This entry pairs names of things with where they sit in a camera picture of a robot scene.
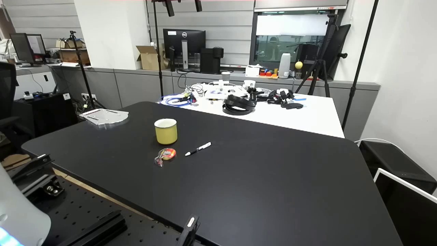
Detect black clamp on table edge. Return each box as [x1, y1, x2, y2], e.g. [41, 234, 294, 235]
[179, 216, 198, 246]

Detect black light stand pole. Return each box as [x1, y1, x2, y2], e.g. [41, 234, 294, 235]
[342, 0, 380, 130]

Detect black headphones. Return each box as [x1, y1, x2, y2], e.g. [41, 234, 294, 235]
[223, 94, 257, 115]

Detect black office chair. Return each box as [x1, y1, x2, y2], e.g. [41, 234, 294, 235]
[0, 61, 20, 147]

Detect white electronics pile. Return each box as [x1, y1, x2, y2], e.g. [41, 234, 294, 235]
[190, 80, 249, 100]

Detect black and white pen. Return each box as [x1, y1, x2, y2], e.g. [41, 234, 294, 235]
[185, 142, 212, 157]

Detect orange candy wrapper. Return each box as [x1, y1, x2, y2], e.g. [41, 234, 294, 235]
[155, 147, 177, 167]

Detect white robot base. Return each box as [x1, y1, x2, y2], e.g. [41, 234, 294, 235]
[0, 167, 52, 246]

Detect black controller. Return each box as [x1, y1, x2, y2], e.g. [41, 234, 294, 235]
[267, 89, 302, 109]

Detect yellow cup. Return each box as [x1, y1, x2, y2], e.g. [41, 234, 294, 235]
[155, 117, 178, 145]

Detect left desk monitor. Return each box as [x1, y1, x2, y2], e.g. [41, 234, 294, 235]
[11, 33, 47, 65]

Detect black metal bracket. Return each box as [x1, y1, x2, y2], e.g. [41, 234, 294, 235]
[9, 154, 65, 197]

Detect white cylinder speaker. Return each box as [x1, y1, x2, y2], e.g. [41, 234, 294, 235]
[279, 53, 291, 78]

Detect cardboard box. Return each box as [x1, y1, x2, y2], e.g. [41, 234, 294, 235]
[137, 45, 159, 71]

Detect black box with white edge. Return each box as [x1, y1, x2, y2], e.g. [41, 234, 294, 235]
[373, 168, 437, 246]

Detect black tripod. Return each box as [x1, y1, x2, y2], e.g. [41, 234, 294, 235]
[297, 14, 351, 97]
[70, 30, 106, 109]

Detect black tripod right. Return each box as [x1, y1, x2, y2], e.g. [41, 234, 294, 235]
[297, 14, 351, 97]

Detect yellow ball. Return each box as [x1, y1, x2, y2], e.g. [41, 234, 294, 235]
[295, 61, 304, 70]

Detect black tripod left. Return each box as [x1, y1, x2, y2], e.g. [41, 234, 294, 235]
[70, 30, 106, 109]

